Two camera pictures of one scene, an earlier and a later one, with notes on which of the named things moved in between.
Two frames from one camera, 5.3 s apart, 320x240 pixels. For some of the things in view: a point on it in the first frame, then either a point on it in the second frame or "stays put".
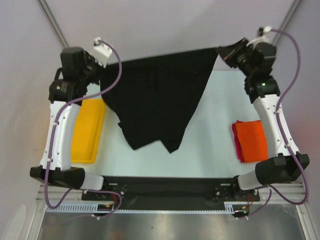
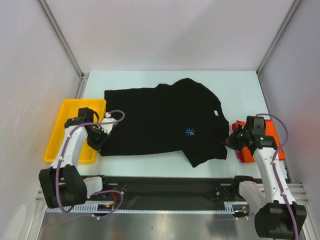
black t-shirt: (152, 99) → (184, 115)
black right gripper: (229, 53) → (231, 141)
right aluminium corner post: (287, 20) stays put
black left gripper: (89, 59) → (98, 146)
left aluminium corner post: (53, 23) stays put
